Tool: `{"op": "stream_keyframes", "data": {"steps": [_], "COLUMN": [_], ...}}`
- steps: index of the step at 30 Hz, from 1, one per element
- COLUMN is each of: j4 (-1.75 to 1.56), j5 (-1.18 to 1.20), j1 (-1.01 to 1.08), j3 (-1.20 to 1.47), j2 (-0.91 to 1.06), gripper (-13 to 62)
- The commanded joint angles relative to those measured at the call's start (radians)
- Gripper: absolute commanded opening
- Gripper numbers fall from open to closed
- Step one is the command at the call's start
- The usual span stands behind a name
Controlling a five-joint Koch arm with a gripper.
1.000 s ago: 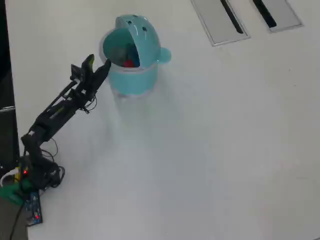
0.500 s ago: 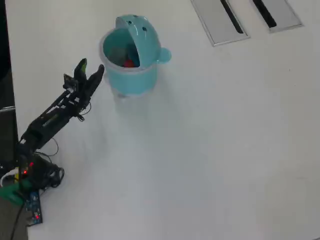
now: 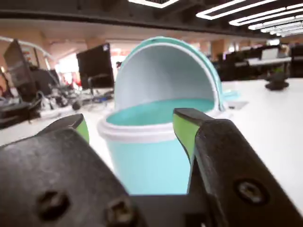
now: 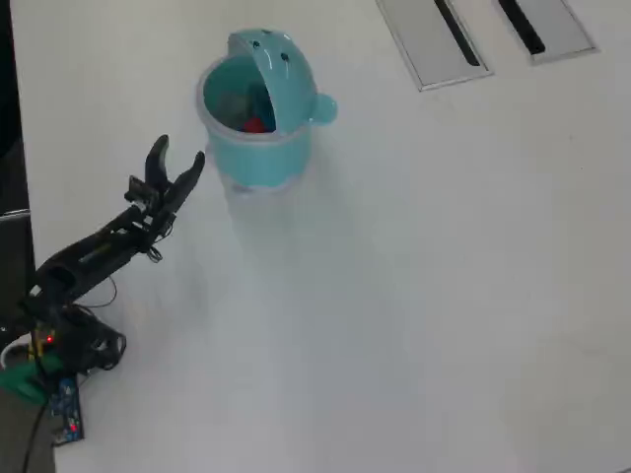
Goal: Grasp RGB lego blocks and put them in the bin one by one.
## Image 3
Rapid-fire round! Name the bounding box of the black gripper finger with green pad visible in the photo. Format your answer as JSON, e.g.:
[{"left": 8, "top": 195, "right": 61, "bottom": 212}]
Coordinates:
[
  {"left": 0, "top": 113, "right": 143, "bottom": 227},
  {"left": 172, "top": 108, "right": 303, "bottom": 227}
]

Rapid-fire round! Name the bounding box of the teal whale-shaped bin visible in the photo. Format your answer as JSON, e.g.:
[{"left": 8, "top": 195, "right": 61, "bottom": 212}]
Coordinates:
[{"left": 97, "top": 35, "right": 241, "bottom": 196}]

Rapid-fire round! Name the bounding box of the black round desk object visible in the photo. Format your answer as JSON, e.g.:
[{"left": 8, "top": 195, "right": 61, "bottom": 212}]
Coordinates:
[{"left": 265, "top": 72, "right": 290, "bottom": 91}]

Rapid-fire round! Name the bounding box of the black tilted monitor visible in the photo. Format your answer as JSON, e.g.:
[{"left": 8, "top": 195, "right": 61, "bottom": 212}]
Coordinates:
[{"left": 3, "top": 39, "right": 36, "bottom": 101}]

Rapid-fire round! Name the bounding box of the black computer monitor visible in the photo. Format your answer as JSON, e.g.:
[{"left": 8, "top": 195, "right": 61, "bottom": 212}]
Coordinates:
[{"left": 76, "top": 42, "right": 116, "bottom": 90}]

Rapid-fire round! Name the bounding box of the white ceiling light strip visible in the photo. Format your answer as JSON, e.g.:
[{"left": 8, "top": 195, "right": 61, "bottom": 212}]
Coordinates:
[
  {"left": 196, "top": 0, "right": 278, "bottom": 20},
  {"left": 228, "top": 6, "right": 303, "bottom": 27}
]

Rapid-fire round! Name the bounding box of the black overhead beam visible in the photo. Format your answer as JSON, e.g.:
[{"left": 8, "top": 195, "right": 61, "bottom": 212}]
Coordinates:
[{"left": 0, "top": 0, "right": 303, "bottom": 40}]

